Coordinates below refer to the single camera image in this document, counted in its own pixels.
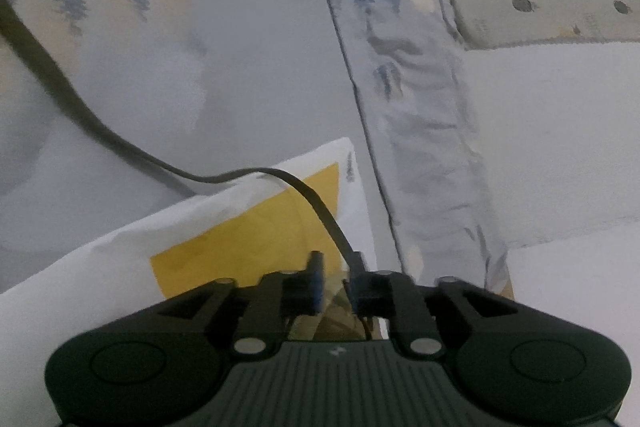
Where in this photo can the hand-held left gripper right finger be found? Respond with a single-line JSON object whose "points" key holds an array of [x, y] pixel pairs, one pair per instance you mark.
{"points": [[361, 292]]}

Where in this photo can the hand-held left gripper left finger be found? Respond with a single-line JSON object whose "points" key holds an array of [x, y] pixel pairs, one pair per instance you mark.
{"points": [[315, 287]]}

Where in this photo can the white and yellow mailer bag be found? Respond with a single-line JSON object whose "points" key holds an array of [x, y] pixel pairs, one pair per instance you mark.
{"points": [[125, 247]]}

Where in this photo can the blue printed quilt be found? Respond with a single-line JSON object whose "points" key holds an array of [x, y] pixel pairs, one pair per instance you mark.
{"points": [[415, 107]]}

